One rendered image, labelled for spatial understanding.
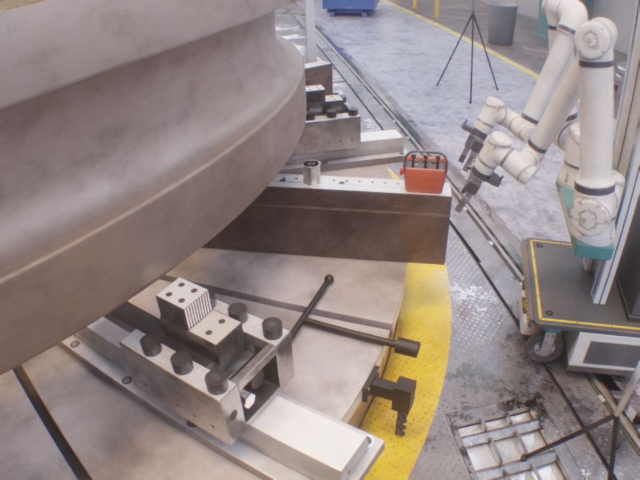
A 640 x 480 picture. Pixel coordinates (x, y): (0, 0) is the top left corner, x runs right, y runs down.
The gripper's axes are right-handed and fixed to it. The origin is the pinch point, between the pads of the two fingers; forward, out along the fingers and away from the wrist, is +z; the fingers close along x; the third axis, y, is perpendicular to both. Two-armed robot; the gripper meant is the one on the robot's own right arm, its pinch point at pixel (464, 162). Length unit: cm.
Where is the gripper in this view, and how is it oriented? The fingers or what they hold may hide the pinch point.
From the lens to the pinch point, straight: 251.5
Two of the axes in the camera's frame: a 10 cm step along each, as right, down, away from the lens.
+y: 9.2, 3.9, 0.7
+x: 1.1, -4.3, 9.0
